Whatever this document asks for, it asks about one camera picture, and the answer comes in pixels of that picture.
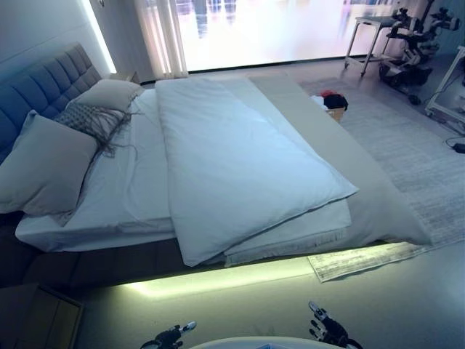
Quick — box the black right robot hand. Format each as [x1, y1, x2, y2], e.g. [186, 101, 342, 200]
[307, 300, 359, 349]

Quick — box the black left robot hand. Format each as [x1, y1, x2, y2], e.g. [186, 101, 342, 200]
[139, 321, 198, 349]

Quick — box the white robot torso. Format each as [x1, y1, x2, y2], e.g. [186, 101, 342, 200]
[188, 335, 314, 349]

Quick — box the black power adapter cable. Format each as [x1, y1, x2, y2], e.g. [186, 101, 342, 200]
[444, 136, 465, 153]

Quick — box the beige bedspread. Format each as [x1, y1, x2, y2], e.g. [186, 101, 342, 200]
[224, 70, 434, 270]

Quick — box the metal frame table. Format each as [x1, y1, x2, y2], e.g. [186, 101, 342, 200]
[343, 15, 400, 79]

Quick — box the patterned fringed decorative pillow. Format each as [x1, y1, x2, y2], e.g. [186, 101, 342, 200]
[54, 95, 148, 161]

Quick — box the large bright window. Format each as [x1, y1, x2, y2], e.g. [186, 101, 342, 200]
[173, 0, 365, 73]

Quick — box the grey striped rug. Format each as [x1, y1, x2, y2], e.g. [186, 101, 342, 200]
[297, 77, 465, 284]

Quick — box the basket with clothes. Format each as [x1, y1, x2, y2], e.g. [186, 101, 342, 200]
[310, 101, 349, 125]

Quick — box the sheer beige curtain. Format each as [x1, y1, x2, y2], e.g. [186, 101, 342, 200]
[133, 0, 188, 79]

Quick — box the white equipment rack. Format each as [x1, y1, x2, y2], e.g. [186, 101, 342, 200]
[424, 54, 465, 127]

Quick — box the dark upholstered bed frame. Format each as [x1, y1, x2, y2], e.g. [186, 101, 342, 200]
[0, 209, 227, 292]

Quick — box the small beige pillow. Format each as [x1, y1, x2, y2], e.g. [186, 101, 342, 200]
[73, 79, 147, 112]

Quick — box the large beige pillow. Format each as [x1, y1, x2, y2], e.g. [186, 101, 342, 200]
[0, 110, 100, 216]

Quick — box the black white wheeled robot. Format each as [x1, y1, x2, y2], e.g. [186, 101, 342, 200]
[377, 5, 461, 106]

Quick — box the grey tufted headboard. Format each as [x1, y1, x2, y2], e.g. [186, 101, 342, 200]
[0, 41, 103, 165]

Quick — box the black cloth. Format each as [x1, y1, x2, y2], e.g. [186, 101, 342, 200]
[323, 92, 350, 111]

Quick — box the wooden nightstand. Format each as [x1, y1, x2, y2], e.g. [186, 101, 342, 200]
[0, 282, 85, 349]

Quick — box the white duvet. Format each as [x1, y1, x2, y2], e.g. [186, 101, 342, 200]
[155, 76, 360, 268]

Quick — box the wall light strip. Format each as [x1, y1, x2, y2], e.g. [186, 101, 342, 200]
[86, 0, 118, 75]

